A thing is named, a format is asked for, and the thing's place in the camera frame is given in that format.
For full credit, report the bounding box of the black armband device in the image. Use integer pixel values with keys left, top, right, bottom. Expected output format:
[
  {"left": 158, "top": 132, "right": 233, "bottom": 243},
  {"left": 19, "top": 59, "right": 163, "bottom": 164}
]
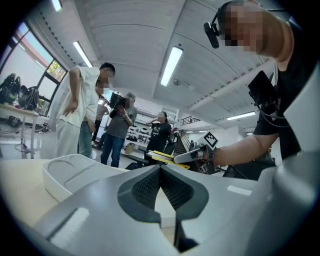
[{"left": 247, "top": 70, "right": 281, "bottom": 114}]

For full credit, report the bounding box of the black head-mounted camera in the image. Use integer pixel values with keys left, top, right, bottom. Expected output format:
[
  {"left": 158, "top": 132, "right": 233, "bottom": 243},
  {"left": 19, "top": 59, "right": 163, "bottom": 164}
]
[{"left": 203, "top": 9, "right": 221, "bottom": 50}]

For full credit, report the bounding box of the person's right forearm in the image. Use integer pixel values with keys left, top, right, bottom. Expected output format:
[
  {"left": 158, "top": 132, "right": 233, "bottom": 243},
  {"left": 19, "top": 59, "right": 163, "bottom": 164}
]
[{"left": 213, "top": 132, "right": 284, "bottom": 168}]

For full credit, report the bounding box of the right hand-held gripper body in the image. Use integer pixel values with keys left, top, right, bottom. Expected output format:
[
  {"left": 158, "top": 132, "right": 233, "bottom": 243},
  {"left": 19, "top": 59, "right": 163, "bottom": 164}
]
[{"left": 189, "top": 130, "right": 219, "bottom": 175}]

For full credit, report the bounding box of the wooden desk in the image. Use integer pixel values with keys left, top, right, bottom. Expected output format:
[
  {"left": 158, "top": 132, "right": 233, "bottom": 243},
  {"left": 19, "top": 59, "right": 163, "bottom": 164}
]
[{"left": 0, "top": 103, "right": 41, "bottom": 160}]

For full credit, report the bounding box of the person's head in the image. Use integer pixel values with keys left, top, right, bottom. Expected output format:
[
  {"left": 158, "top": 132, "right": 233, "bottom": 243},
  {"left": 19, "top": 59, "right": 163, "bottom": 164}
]
[{"left": 216, "top": 0, "right": 296, "bottom": 64}]

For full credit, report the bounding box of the black tablet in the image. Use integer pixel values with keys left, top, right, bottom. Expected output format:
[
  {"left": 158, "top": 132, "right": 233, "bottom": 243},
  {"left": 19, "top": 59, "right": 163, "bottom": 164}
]
[{"left": 109, "top": 92, "right": 127, "bottom": 110}]

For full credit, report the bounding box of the black floor bag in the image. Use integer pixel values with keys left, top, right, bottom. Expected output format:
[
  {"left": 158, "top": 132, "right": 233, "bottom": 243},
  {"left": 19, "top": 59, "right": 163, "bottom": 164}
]
[{"left": 5, "top": 115, "right": 24, "bottom": 128}]

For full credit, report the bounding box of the yellow utility knife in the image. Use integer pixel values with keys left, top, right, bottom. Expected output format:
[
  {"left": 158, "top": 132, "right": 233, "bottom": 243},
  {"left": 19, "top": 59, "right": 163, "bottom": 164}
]
[{"left": 146, "top": 149, "right": 191, "bottom": 171}]

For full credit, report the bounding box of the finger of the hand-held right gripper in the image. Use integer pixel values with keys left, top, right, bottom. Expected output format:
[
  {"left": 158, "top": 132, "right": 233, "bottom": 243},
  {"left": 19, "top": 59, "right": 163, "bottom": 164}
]
[{"left": 174, "top": 147, "right": 202, "bottom": 165}]

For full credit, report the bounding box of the large window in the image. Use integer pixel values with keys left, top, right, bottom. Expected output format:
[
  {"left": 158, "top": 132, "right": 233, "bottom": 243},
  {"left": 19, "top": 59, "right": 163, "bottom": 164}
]
[{"left": 0, "top": 21, "right": 68, "bottom": 118}]

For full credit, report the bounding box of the dark staircase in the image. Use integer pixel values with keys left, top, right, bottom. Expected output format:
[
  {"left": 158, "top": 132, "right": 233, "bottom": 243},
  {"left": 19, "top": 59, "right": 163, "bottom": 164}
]
[{"left": 172, "top": 115, "right": 201, "bottom": 156}]

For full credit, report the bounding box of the person's black shirt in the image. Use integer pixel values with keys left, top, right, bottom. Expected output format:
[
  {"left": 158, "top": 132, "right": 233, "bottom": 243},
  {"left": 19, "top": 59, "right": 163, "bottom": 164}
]
[{"left": 252, "top": 14, "right": 320, "bottom": 161}]

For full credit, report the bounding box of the ceiling light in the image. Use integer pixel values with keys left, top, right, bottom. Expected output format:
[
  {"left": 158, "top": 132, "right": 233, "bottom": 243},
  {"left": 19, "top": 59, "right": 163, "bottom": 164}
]
[
  {"left": 225, "top": 110, "right": 257, "bottom": 121},
  {"left": 72, "top": 40, "right": 94, "bottom": 69},
  {"left": 159, "top": 46, "right": 184, "bottom": 88},
  {"left": 50, "top": 0, "right": 63, "bottom": 13}
]

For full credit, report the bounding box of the black backpack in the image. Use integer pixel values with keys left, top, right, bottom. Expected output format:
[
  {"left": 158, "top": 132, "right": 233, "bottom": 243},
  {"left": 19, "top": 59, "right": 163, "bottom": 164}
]
[
  {"left": 0, "top": 72, "right": 22, "bottom": 105},
  {"left": 18, "top": 85, "right": 40, "bottom": 111}
]

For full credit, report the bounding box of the white box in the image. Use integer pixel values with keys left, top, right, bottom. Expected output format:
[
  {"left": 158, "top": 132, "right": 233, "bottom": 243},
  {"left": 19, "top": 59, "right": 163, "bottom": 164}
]
[{"left": 41, "top": 153, "right": 131, "bottom": 204}]

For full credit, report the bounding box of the white shelving unit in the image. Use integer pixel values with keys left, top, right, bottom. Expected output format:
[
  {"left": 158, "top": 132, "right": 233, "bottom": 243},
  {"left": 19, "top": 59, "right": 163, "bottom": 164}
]
[{"left": 122, "top": 109, "right": 181, "bottom": 154}]

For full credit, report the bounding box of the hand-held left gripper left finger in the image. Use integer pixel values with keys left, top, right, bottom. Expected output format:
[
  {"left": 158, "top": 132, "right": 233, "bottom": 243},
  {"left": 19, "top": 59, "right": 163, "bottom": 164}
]
[{"left": 33, "top": 164, "right": 180, "bottom": 256}]

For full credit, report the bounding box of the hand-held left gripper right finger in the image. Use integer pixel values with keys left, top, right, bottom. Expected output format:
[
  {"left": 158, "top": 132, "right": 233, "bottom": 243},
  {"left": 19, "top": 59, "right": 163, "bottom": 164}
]
[{"left": 159, "top": 165, "right": 276, "bottom": 256}]

